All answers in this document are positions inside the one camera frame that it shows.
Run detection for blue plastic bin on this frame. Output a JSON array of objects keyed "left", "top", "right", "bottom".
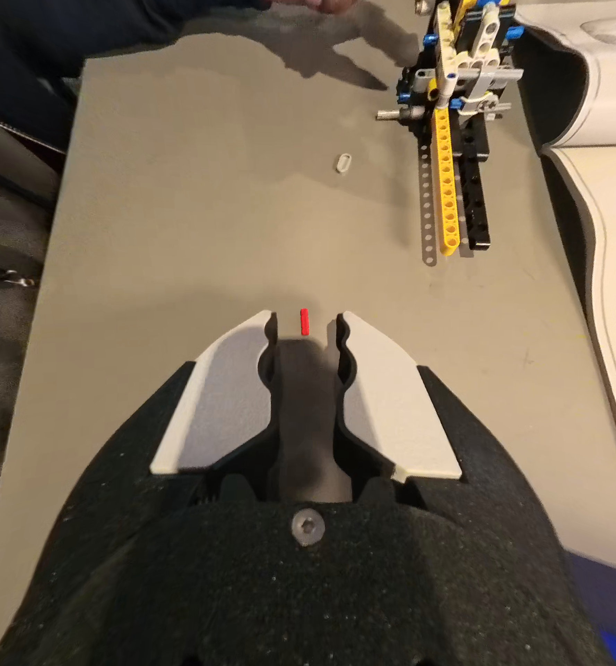
[{"left": 568, "top": 552, "right": 616, "bottom": 666}]

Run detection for person's left forearm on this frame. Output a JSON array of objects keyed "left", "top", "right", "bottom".
[{"left": 0, "top": 0, "right": 275, "bottom": 79}]

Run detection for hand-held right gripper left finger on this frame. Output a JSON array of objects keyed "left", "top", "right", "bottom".
[{"left": 150, "top": 310, "right": 278, "bottom": 475}]

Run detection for person's left hand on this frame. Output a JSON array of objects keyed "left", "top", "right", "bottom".
[{"left": 274, "top": 0, "right": 361, "bottom": 15}]

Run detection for partly built lego model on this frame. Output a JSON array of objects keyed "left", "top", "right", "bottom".
[{"left": 375, "top": 0, "right": 525, "bottom": 257}]

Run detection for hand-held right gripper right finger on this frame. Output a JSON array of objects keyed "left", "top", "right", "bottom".
[{"left": 335, "top": 311, "right": 463, "bottom": 482}]

